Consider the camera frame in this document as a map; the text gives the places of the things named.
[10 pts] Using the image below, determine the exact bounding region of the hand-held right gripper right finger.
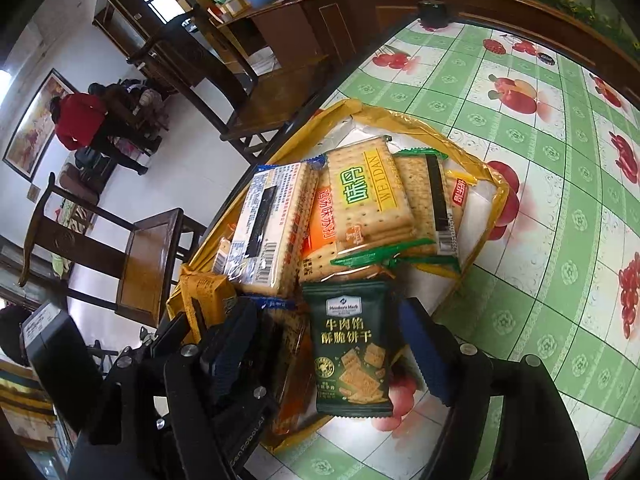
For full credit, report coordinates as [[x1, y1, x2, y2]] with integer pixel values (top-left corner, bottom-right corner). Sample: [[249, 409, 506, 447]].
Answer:
[[399, 298, 592, 480]]

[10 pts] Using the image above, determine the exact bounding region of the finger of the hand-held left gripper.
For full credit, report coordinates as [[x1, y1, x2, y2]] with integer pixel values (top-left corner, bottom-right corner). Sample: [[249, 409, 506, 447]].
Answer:
[[216, 382, 282, 480], [144, 309, 207, 359]]

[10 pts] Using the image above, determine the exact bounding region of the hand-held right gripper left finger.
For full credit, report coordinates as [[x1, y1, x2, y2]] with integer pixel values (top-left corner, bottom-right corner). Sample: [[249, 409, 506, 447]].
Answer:
[[67, 299, 259, 480]]

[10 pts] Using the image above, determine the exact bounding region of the small yellow snack packet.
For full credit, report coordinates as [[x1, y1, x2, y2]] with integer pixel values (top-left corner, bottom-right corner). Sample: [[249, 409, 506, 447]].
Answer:
[[178, 271, 239, 333]]

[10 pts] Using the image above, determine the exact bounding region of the dark green cracker packet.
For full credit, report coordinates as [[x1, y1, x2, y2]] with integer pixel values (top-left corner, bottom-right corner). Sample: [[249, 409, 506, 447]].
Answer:
[[301, 280, 398, 418]]

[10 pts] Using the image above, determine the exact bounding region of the orange snack packet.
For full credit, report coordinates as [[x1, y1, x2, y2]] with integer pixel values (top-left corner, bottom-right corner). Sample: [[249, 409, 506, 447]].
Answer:
[[220, 157, 327, 297]]

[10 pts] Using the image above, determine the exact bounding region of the cracker packet yellow edge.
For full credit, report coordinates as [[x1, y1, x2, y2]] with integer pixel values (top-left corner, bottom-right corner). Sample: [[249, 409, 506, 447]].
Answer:
[[444, 169, 478, 261]]

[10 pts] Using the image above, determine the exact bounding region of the square cracker packet green edge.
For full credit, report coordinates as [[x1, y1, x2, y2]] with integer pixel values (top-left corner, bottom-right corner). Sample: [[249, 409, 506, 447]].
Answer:
[[324, 135, 420, 268]]

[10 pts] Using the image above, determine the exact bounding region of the wooden chair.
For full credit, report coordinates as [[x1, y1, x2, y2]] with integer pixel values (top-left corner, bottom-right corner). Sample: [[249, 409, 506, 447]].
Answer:
[[127, 7, 332, 165], [17, 171, 208, 327]]

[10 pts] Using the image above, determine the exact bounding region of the stack of white papers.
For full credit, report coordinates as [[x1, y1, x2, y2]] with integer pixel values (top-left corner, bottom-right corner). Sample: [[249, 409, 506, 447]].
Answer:
[[247, 50, 278, 76]]

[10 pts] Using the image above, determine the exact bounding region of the dark wooden cabinet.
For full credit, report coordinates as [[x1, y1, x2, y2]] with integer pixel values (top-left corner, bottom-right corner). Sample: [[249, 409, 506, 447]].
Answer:
[[92, 0, 211, 88]]

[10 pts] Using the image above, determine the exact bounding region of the small cardboard box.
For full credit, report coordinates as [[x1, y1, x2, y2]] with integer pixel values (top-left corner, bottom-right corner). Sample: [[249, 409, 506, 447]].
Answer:
[[220, 0, 251, 20]]

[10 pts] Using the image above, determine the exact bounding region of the window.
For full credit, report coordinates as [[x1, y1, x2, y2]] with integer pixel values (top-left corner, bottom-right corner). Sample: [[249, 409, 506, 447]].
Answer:
[[140, 0, 188, 26]]

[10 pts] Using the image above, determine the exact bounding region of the framed wall picture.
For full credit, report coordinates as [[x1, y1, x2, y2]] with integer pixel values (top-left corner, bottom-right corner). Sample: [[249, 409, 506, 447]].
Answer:
[[2, 69, 77, 182]]

